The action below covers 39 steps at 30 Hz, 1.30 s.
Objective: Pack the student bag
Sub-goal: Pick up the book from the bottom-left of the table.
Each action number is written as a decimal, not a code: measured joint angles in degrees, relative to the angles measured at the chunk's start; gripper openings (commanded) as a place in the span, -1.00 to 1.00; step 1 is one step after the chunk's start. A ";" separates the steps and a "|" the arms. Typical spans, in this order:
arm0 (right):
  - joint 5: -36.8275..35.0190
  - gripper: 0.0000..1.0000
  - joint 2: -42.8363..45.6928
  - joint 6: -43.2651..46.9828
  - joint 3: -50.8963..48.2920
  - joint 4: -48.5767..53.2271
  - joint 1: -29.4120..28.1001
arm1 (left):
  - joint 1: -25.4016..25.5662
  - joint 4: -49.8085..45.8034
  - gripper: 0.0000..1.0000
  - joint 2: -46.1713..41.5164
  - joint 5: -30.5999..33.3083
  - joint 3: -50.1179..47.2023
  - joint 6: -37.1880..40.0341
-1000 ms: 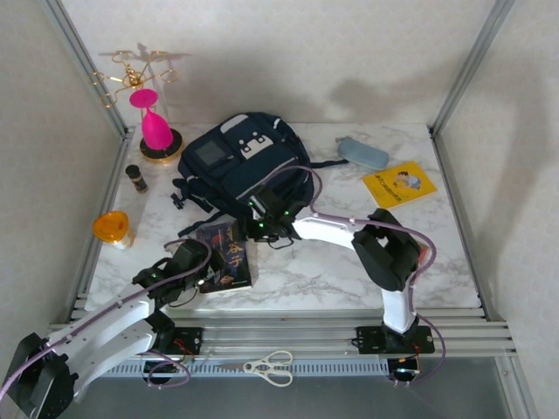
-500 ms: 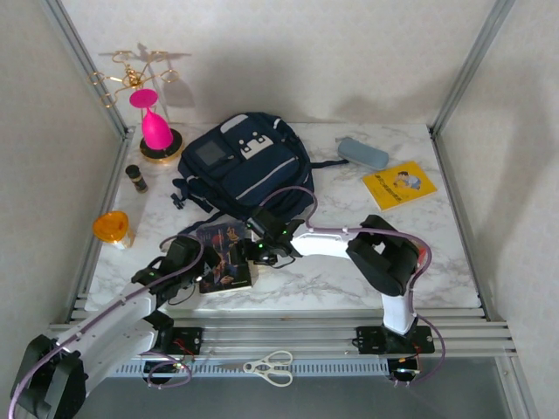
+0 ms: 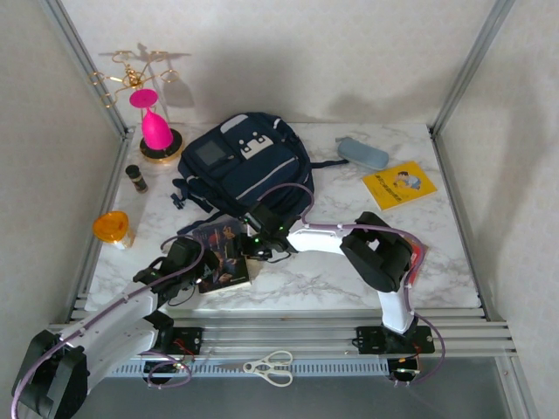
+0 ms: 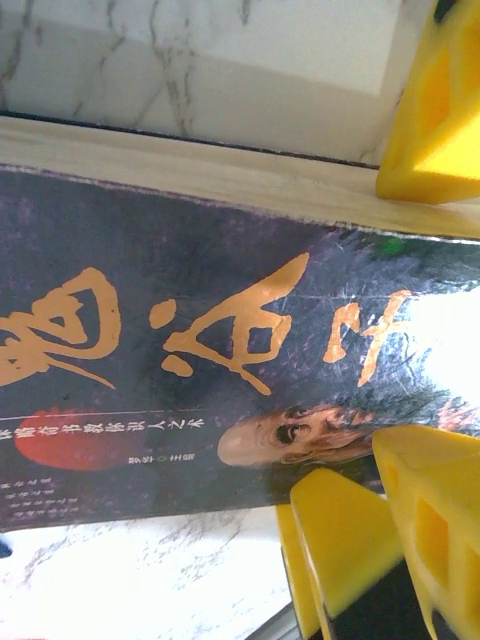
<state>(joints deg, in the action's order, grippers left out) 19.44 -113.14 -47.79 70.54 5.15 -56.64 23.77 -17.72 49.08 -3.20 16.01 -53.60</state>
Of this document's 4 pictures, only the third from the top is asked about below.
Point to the aluminium frame post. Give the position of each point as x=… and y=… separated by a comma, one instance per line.
x=469, y=65
x=83, y=57

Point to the red game card case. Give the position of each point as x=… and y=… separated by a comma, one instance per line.
x=420, y=255

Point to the small dark spice bottle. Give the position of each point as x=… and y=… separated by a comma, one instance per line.
x=136, y=179

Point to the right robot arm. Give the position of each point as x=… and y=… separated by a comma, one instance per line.
x=314, y=242

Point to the orange lidded container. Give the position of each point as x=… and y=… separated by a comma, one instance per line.
x=111, y=224

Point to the aluminium side rail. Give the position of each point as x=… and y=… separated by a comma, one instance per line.
x=112, y=192
x=458, y=201

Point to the pink wine glass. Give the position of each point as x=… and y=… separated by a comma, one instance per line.
x=155, y=128

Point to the grey-blue pencil case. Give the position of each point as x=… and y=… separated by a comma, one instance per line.
x=362, y=153

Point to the dark book with scroll print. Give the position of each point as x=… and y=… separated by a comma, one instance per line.
x=227, y=266

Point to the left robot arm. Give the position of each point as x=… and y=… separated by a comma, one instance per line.
x=113, y=331

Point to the navy blue student backpack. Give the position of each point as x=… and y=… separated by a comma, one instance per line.
x=244, y=170

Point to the yellow picture book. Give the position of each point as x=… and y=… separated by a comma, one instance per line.
x=393, y=190

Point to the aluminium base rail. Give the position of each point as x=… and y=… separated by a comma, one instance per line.
x=279, y=334

